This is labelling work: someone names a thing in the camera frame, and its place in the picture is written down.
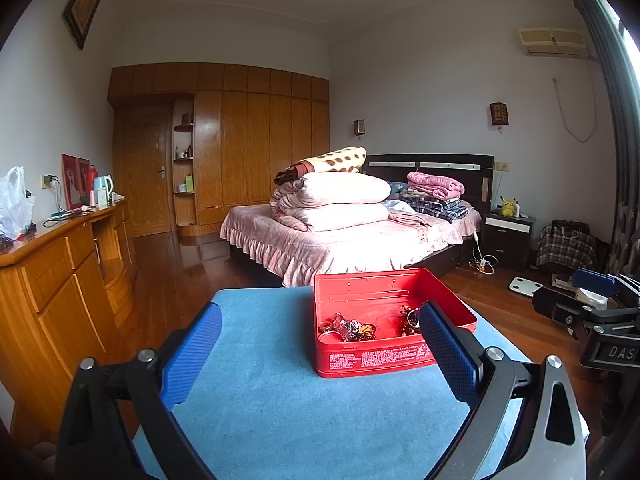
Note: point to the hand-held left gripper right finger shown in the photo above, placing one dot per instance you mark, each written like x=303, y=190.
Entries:
x=447, y=355

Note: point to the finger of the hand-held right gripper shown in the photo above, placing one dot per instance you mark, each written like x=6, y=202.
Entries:
x=560, y=306
x=595, y=280

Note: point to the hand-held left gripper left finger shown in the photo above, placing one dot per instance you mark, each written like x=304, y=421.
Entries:
x=192, y=355

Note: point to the red tin box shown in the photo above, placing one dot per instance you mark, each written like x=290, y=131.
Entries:
x=375, y=360

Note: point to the thick silver bangle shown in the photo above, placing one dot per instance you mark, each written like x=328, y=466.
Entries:
x=324, y=335

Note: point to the white device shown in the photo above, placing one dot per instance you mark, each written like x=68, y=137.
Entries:
x=597, y=301

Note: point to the white bathroom scale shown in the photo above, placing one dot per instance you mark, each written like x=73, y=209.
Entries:
x=525, y=286

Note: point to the plaid bag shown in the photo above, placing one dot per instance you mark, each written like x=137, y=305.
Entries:
x=565, y=247

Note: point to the floral patterned curtain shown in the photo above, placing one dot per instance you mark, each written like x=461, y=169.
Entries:
x=627, y=230

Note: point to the dark nightstand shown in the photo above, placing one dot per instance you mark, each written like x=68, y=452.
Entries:
x=507, y=245

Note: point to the blue tablecloth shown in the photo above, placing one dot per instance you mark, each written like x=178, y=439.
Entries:
x=280, y=400

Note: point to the yellow plush toy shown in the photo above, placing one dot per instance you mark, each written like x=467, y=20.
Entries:
x=507, y=206

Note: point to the bed with pink bedspread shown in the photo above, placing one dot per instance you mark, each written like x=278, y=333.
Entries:
x=350, y=250

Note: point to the plaid folded clothes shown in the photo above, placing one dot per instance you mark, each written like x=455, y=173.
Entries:
x=440, y=210

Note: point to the dark bed headboard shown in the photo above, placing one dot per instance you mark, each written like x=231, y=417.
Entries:
x=472, y=185

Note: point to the wooden dresser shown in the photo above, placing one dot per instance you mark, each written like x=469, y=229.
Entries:
x=45, y=285

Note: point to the green box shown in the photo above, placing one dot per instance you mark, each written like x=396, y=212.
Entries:
x=189, y=184

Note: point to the dark curtain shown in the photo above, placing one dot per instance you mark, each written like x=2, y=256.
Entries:
x=615, y=110

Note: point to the pink folded duvet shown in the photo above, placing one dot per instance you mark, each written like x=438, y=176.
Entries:
x=345, y=217
x=340, y=190

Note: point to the small pink folded blanket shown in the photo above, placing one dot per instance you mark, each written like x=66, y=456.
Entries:
x=435, y=183

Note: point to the wooden door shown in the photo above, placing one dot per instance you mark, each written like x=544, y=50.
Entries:
x=145, y=175

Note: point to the light electric kettle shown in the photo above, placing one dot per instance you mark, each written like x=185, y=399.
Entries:
x=102, y=190

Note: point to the red thermos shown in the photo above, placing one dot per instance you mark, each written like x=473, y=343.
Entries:
x=92, y=177

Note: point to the red framed picture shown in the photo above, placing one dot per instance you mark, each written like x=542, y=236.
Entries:
x=75, y=180

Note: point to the wooden wardrobe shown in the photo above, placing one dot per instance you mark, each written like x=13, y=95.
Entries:
x=250, y=150

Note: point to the beige spotted blanket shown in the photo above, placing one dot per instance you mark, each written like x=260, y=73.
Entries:
x=340, y=157

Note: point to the plugged power adapter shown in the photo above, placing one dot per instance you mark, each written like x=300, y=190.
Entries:
x=50, y=181

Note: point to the white plastic bag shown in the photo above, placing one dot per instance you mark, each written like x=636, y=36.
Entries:
x=12, y=205

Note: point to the air conditioner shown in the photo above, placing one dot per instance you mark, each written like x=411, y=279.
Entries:
x=550, y=40

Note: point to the wall socket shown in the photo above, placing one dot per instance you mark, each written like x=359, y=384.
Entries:
x=502, y=165

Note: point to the wooden wall lamp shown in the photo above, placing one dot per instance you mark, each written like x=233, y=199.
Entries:
x=499, y=114

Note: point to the dark framed wall picture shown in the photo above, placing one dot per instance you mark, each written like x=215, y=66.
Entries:
x=82, y=5

